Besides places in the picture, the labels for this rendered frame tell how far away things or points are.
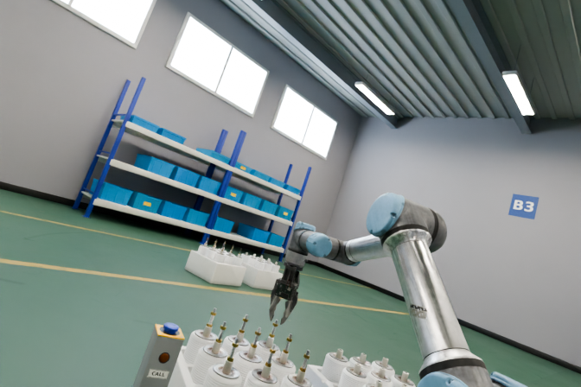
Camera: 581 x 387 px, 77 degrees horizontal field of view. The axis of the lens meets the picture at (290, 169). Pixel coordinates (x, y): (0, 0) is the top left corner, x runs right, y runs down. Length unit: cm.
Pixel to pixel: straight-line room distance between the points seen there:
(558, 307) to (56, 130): 777
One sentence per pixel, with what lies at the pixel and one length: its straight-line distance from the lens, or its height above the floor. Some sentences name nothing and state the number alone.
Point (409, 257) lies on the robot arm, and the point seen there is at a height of 69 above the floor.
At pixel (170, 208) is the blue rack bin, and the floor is 39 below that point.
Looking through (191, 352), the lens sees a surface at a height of 20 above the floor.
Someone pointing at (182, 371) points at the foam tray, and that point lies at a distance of 125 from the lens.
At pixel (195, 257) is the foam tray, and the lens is 355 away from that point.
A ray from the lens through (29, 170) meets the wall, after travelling 578.
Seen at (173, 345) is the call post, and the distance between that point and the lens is 107.
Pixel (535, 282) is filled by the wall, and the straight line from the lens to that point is 735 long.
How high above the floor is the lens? 67
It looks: 9 degrees up
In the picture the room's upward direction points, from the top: 18 degrees clockwise
